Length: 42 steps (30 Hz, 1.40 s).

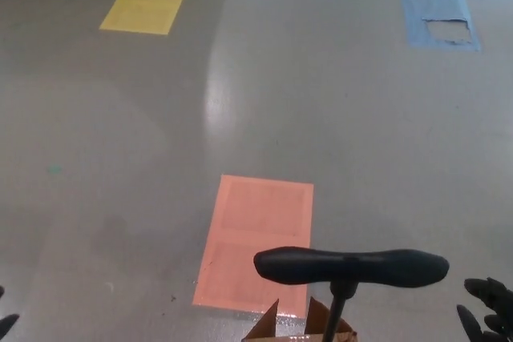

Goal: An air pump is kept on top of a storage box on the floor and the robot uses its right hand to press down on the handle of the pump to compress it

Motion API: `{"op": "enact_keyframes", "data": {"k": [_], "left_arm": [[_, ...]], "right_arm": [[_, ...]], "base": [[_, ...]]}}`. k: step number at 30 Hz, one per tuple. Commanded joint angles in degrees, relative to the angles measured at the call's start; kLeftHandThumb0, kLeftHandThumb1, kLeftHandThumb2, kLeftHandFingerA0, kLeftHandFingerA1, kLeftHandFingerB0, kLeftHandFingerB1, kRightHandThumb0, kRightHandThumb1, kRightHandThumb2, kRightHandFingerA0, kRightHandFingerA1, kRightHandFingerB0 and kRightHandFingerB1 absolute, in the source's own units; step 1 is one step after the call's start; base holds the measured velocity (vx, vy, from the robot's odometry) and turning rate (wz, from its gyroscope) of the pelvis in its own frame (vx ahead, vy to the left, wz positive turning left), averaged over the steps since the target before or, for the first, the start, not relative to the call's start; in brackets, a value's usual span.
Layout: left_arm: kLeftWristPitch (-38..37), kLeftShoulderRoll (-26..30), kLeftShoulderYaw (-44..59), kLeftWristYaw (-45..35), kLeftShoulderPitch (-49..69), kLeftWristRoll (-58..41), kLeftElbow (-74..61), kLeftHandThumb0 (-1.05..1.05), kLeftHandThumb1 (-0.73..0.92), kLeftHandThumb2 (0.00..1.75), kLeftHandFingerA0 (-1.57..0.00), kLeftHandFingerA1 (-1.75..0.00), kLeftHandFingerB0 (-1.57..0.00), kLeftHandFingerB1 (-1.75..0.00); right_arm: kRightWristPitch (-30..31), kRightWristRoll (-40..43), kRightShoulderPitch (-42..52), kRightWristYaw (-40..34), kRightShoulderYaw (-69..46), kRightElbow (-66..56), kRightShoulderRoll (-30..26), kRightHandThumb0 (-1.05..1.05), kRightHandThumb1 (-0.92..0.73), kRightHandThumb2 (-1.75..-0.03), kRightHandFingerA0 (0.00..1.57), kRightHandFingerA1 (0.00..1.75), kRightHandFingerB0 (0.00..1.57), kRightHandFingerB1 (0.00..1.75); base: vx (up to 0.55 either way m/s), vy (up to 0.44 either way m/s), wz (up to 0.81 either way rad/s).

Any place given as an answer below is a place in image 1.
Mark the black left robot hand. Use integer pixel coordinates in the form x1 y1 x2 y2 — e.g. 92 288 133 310
0 284 21 334

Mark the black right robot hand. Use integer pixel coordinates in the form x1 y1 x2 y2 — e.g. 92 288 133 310
456 276 513 342

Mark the black air pump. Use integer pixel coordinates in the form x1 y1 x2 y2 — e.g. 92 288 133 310
253 246 450 342

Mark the brown cardboard box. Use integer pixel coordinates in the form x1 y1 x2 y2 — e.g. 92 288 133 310
244 296 358 342

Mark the orange paper sheet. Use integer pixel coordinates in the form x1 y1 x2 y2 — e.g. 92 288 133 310
192 174 315 319

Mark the torn blue paper sheet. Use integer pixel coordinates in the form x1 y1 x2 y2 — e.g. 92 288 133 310
401 0 482 53

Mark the yellow paper sheet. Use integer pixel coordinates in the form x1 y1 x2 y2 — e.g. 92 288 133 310
99 0 192 36

